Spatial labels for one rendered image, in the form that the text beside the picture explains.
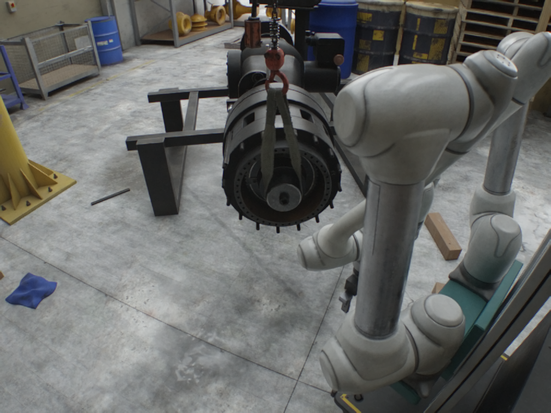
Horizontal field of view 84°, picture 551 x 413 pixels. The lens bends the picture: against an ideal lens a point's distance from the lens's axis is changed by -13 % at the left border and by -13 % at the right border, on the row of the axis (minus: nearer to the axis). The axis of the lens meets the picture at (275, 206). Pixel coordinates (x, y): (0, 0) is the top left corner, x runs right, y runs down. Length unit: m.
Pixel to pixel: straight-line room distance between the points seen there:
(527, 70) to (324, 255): 0.73
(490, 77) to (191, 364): 1.76
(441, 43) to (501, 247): 3.36
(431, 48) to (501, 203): 3.13
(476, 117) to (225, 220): 2.22
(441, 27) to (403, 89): 3.82
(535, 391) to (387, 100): 0.87
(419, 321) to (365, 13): 3.82
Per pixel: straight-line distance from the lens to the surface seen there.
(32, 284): 2.63
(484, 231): 1.30
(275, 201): 1.41
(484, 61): 0.63
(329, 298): 2.14
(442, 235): 2.60
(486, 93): 0.63
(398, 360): 0.87
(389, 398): 1.53
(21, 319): 2.52
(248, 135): 1.40
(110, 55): 7.53
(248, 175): 1.51
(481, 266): 1.33
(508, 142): 1.32
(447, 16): 4.35
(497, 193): 1.41
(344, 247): 0.95
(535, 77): 1.08
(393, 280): 0.70
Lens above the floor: 1.69
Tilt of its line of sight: 38 degrees down
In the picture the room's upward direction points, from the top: straight up
